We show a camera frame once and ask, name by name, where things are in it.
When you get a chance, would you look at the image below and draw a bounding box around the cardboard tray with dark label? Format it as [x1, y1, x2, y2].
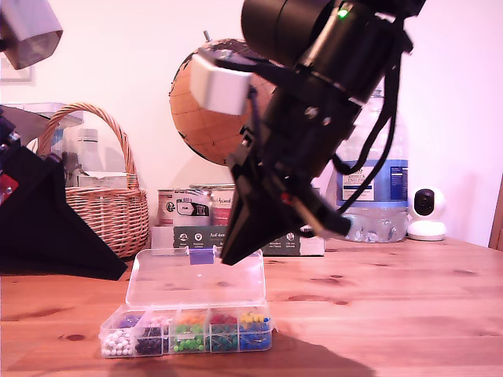
[152, 224, 326, 258]

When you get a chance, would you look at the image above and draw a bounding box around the small white round camera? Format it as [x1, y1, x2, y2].
[406, 187, 447, 242]

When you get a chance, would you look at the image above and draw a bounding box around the clear plastic pin organizer box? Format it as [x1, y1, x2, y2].
[99, 246, 278, 359]

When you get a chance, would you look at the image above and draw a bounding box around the cork globe on metal stand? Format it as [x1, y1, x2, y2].
[169, 31, 278, 168]

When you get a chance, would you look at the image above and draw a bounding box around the heap of blue pins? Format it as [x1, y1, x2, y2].
[240, 320, 273, 350]

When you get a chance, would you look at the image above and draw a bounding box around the thick black sleeved cable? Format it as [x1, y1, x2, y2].
[332, 50, 404, 216]

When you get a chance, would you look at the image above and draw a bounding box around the arm's pale camera box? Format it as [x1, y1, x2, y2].
[189, 53, 252, 116]
[0, 0, 64, 71]

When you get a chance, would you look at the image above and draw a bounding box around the white plastic bottle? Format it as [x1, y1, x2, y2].
[76, 129, 105, 176]

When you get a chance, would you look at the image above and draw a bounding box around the clear plastic jar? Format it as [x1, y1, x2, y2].
[21, 102, 86, 188]

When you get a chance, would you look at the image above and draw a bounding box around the heap of white pins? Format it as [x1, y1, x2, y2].
[102, 330, 134, 357]

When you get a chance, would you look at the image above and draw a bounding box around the white carton box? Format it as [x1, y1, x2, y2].
[76, 171, 129, 189]

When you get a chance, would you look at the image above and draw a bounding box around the wicker basket with handle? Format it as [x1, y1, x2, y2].
[39, 103, 152, 260]

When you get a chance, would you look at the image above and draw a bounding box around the heap of purple pins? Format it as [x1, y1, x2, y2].
[117, 313, 145, 330]

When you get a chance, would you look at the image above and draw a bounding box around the silver foil bag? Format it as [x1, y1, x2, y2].
[0, 104, 52, 152]

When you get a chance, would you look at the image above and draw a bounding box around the heap of light green pins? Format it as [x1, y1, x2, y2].
[172, 324, 209, 353]

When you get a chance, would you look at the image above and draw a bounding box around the heap of black pins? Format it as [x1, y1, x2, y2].
[136, 328, 168, 356]

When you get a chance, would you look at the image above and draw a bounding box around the white wall light switch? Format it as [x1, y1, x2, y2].
[0, 54, 35, 83]

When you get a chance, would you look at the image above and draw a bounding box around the large clear water bottle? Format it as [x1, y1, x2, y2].
[336, 88, 409, 243]

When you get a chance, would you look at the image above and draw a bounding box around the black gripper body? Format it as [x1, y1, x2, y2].
[226, 68, 366, 239]

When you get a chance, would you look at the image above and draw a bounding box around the heap of dark green pins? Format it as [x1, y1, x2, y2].
[211, 324, 240, 352]

